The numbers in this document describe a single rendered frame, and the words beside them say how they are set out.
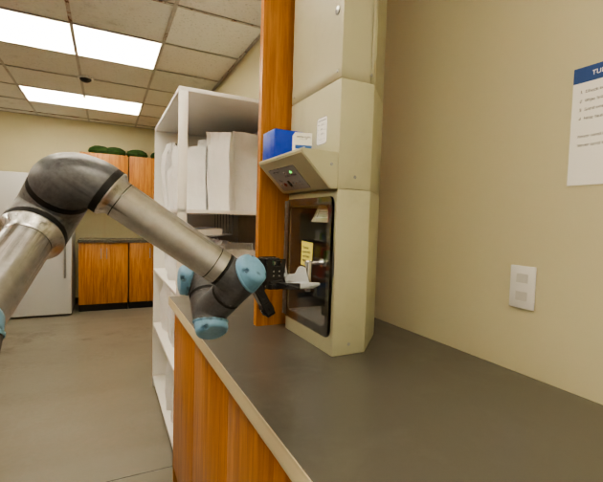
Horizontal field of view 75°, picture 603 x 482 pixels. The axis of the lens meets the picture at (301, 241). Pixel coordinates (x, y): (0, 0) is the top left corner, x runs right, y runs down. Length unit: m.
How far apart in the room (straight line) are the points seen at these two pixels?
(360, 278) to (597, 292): 0.56
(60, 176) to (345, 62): 0.75
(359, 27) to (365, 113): 0.23
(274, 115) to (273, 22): 0.31
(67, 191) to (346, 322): 0.75
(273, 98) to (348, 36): 0.38
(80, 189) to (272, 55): 0.90
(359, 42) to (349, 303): 0.73
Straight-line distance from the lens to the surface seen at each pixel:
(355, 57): 1.20
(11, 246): 0.81
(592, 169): 1.13
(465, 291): 1.33
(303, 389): 0.94
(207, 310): 0.90
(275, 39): 1.53
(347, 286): 1.12
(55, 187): 0.83
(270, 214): 1.39
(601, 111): 1.15
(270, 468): 0.91
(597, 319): 1.13
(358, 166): 1.13
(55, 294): 5.92
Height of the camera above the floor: 1.32
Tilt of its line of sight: 3 degrees down
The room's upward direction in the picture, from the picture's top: 2 degrees clockwise
